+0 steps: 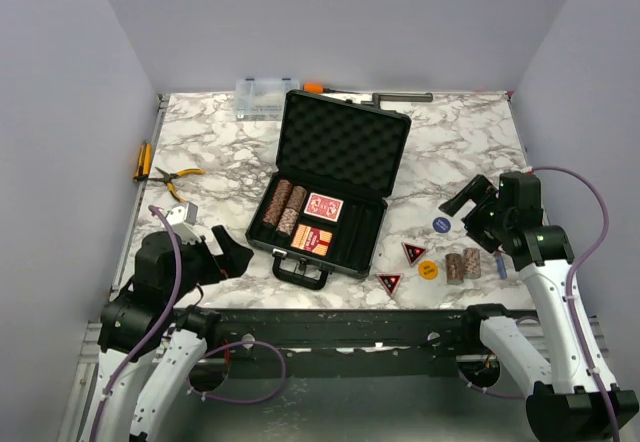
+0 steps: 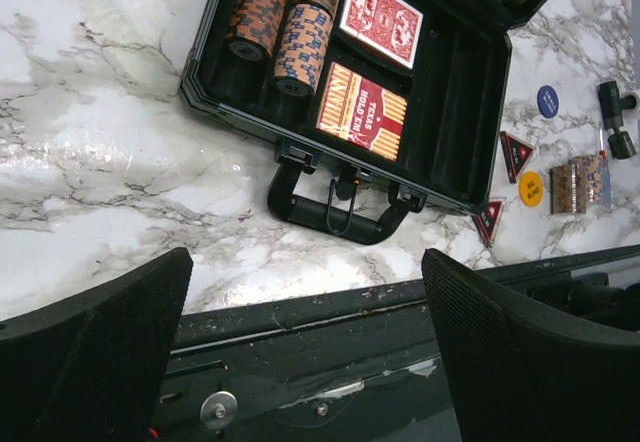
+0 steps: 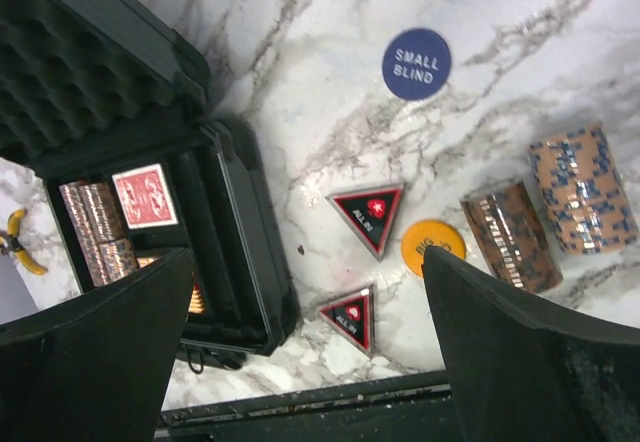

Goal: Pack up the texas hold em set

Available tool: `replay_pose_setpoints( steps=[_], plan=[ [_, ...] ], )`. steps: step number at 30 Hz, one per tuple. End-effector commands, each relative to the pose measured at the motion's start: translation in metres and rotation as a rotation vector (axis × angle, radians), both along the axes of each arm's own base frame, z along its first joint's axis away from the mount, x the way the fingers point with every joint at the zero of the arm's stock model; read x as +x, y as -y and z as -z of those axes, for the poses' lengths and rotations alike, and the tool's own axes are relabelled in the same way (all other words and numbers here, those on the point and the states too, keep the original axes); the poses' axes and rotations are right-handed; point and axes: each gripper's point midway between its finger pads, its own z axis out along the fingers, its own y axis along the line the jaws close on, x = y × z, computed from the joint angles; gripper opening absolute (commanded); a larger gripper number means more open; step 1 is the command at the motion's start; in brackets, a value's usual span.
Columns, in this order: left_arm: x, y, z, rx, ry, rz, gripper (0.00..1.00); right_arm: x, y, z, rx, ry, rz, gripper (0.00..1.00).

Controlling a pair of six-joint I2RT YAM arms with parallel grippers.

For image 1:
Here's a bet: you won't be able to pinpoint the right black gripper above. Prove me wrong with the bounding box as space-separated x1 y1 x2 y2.
441 173 513 253

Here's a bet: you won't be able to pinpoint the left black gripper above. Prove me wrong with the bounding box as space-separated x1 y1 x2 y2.
168 223 255 302

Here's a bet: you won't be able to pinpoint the all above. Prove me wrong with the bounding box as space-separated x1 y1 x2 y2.
402 242 427 267
376 273 403 297

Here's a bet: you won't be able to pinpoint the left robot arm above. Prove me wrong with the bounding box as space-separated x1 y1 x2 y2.
81 224 254 441

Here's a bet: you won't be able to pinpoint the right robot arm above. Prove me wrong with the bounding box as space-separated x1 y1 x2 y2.
439 171 639 441

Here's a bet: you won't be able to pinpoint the blue small blind button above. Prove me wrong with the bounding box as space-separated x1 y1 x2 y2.
432 217 452 234

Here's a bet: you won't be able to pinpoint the front poker chip stack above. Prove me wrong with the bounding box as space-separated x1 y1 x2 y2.
276 207 299 237

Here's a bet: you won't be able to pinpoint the orange playing card deck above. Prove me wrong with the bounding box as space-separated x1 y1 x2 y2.
291 224 333 257

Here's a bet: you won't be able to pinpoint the blue marker pen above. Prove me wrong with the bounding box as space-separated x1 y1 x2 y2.
494 253 508 280

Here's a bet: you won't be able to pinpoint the middle poker chip stack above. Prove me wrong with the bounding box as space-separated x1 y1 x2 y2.
286 185 308 212

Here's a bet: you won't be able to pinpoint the tall poker chip stack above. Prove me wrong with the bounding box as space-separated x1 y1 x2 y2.
262 179 293 228

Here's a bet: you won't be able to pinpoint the yellow big blind button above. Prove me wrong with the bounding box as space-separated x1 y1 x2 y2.
418 260 439 280

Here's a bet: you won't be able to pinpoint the black foam-lined carrying case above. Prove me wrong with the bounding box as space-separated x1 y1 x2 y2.
246 90 411 290

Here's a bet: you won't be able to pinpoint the red playing card deck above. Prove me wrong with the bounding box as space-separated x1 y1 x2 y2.
303 192 344 223

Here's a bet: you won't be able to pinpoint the yellow black utility knife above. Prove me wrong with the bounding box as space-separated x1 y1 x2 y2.
132 141 153 182

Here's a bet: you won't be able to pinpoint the clear plastic organizer box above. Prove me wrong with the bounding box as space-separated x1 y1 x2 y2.
234 78 301 121

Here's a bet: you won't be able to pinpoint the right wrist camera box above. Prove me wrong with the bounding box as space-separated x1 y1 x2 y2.
498 172 542 211

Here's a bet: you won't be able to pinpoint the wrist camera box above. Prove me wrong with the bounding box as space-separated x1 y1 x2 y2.
166 202 200 244
498 172 542 211

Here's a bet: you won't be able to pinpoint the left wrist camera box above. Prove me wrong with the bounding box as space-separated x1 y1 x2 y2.
166 202 200 244

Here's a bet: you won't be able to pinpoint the yellow handled pliers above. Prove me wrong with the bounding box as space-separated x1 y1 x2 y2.
148 168 205 203

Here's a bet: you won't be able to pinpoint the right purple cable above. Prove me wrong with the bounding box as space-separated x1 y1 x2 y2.
457 165 619 442

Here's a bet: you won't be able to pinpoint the grey metal t-handle bar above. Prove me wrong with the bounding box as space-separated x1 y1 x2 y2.
359 92 434 111

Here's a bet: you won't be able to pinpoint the black metal base rail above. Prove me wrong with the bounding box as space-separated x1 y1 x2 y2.
190 309 489 385

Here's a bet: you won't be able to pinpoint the orange handled screwdriver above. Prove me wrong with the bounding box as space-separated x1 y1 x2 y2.
302 83 358 95

